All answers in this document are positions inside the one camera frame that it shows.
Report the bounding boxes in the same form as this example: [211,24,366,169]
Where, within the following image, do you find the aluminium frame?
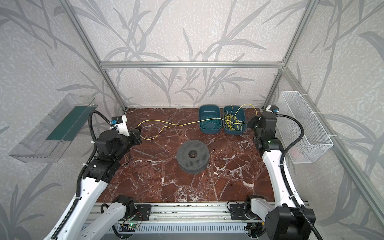
[59,1,384,224]

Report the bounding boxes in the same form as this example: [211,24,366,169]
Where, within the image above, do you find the teal plastic bin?
[199,105,223,134]
[223,106,247,135]

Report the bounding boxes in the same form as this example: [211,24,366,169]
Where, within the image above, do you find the green circuit board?
[119,223,140,232]

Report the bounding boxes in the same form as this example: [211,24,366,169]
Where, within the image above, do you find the right teal plastic bin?
[223,106,247,135]

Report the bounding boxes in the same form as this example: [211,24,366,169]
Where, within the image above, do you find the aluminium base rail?
[53,202,319,240]

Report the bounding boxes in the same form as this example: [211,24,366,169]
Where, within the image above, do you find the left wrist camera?
[110,115,130,137]

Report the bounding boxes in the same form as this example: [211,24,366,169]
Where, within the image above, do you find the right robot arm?
[247,110,323,240]

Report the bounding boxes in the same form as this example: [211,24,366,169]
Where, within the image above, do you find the dark grey foam spool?
[177,140,210,175]

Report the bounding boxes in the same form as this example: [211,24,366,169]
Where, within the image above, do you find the pink object in basket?
[290,149,303,159]

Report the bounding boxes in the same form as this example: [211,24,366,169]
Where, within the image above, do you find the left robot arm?
[46,110,142,240]

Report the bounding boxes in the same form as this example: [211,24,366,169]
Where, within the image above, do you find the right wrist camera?
[265,105,280,114]

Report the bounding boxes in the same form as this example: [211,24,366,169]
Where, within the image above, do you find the white wire mesh basket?
[271,90,334,164]

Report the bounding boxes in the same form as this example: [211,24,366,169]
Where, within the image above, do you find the green cable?
[200,111,221,130]

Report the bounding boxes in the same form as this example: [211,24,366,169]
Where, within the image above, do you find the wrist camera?
[110,115,130,137]
[265,105,280,114]

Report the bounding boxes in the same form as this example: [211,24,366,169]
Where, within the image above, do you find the clear plastic wall tray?
[9,94,98,163]

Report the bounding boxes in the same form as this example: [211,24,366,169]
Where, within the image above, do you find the left teal plastic bin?
[199,105,223,134]

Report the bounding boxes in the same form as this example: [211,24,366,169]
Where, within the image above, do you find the yellow cable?
[137,103,258,141]

